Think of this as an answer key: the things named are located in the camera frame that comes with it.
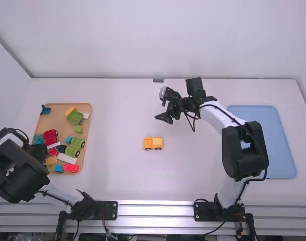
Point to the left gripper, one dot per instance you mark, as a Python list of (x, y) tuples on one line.
[(39, 151)]

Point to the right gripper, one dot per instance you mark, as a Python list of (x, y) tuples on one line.
[(174, 100)]

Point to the yellow toy brick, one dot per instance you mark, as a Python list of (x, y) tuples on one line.
[(51, 161)]

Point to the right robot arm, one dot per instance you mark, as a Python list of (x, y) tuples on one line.
[(245, 153)]

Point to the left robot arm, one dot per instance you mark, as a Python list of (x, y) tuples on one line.
[(19, 173)]

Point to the teal toy brick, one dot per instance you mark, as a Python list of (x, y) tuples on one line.
[(38, 139)]

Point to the red toy brick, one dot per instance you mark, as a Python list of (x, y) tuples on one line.
[(53, 152), (71, 167)]

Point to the flat white toy brick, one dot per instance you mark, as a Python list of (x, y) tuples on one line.
[(53, 144)]

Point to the red toy car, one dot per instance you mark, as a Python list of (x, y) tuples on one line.
[(51, 136)]

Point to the dark blue toy brick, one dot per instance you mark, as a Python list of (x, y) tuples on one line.
[(62, 148)]

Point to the long white toy brick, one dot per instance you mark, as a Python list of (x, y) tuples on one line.
[(66, 158)]

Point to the yellow toy car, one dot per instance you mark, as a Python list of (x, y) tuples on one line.
[(153, 143)]

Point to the green toy car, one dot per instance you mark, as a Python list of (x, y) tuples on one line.
[(75, 146)]

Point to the small green toy brick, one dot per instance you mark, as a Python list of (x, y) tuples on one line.
[(79, 129)]

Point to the tan tray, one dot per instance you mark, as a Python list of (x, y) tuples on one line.
[(87, 140)]

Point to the large green toy brick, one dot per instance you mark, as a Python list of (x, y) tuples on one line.
[(75, 117)]

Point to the orange toy brick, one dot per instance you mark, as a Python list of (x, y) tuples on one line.
[(70, 111)]

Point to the grey toy brick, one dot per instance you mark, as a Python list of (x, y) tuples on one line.
[(81, 122)]

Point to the silver rails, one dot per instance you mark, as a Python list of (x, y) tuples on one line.
[(155, 213)]

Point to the blue mat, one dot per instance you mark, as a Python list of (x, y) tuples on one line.
[(270, 140)]

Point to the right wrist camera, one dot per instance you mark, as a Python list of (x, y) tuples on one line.
[(163, 92)]

